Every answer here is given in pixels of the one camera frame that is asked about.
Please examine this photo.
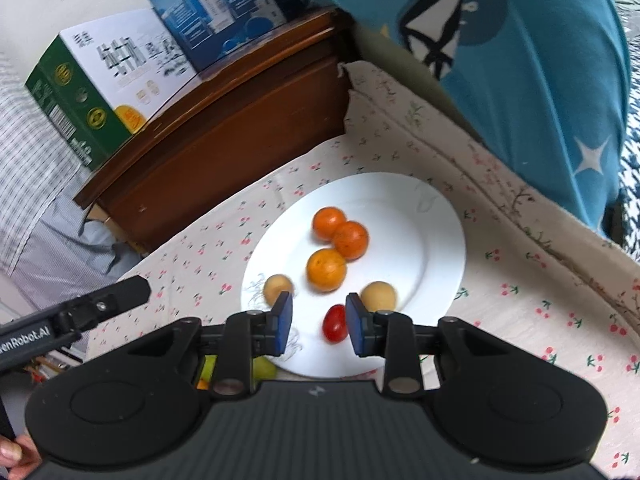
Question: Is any brown wooden cabinet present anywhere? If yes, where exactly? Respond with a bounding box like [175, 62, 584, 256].
[74, 7, 358, 256]

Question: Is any beige floral cloth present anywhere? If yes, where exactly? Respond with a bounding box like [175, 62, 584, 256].
[339, 60, 640, 321]

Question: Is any person's left hand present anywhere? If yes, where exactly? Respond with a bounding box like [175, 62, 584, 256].
[0, 434, 45, 480]

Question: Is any cherry print tablecloth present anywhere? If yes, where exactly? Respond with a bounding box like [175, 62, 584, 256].
[87, 132, 640, 480]

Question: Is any blue printed cloth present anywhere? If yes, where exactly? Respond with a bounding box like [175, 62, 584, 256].
[305, 0, 633, 241]

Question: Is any green white carton box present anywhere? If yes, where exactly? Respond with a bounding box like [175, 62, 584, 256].
[25, 8, 201, 171]

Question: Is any checkered cloth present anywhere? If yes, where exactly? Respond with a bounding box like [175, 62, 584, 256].
[0, 52, 96, 281]

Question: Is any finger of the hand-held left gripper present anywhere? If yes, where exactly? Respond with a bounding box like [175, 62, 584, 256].
[55, 276, 152, 334]

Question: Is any white ceramic plate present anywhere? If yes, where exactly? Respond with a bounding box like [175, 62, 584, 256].
[241, 172, 467, 380]

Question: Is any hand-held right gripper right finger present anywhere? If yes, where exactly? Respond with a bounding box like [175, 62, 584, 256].
[345, 292, 506, 397]

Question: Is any grey-blue waffle cloth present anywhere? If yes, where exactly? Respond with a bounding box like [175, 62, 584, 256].
[10, 190, 146, 311]

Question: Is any red cherry tomato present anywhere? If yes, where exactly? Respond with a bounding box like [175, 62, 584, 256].
[322, 304, 349, 343]

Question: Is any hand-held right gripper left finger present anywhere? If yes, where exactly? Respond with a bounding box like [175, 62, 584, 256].
[132, 291, 296, 400]

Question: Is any brown longan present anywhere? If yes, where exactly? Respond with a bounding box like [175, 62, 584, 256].
[263, 274, 295, 306]
[360, 281, 398, 312]

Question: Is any olive green cushion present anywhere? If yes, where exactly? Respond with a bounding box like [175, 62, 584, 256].
[350, 20, 481, 141]

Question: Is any blue white carton box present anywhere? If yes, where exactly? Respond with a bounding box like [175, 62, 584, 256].
[145, 0, 306, 73]

